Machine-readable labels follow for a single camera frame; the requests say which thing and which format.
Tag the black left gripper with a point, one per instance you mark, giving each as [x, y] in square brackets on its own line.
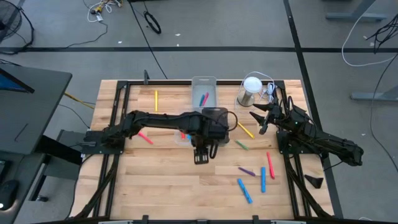
[202, 141]

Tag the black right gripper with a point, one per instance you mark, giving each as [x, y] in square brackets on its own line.
[284, 119]

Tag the red marker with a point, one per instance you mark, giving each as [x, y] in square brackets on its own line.
[270, 165]
[183, 136]

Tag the yellow marker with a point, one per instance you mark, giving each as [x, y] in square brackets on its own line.
[156, 100]
[245, 130]

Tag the green marker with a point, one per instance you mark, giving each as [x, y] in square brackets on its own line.
[242, 145]

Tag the purple marker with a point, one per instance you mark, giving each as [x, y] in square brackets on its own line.
[247, 171]

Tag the teal marker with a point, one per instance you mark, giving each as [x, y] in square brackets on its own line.
[202, 100]

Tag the pink marker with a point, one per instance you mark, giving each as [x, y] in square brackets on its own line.
[205, 99]
[145, 138]

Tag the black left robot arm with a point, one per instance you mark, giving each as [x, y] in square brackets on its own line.
[161, 121]

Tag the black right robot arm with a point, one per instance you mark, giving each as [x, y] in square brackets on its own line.
[326, 143]

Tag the clear plastic bin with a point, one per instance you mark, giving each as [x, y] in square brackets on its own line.
[178, 140]

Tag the white mushroom lamp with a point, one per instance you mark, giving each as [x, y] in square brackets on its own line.
[252, 84]

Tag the dark grey plastic bin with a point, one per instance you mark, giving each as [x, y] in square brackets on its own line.
[222, 109]

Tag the light grey plastic bin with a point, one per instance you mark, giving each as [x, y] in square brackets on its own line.
[208, 85]

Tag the black triangular part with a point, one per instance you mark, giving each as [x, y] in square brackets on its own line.
[314, 181]

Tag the grey table foot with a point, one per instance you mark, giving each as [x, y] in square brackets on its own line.
[373, 96]
[354, 17]

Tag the grey desk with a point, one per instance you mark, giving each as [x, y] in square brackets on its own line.
[34, 118]

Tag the black computer mouse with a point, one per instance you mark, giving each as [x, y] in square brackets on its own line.
[7, 193]

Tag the desk monitor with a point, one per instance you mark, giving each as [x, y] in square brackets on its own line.
[9, 83]

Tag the black floor fan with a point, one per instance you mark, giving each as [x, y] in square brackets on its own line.
[9, 21]

